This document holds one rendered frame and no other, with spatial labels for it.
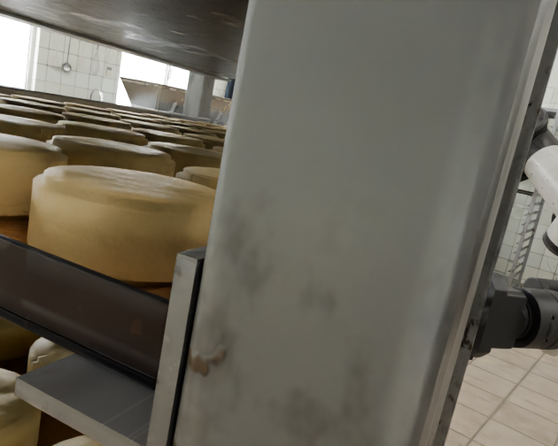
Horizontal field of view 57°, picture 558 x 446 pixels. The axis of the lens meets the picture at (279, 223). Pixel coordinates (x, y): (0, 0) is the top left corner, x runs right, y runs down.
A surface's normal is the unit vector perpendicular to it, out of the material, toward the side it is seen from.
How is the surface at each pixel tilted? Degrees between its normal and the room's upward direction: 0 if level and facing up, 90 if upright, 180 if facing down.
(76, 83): 90
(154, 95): 110
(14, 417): 0
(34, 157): 90
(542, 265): 90
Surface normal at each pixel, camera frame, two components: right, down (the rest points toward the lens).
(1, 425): 0.19, -0.96
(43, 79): 0.77, 0.27
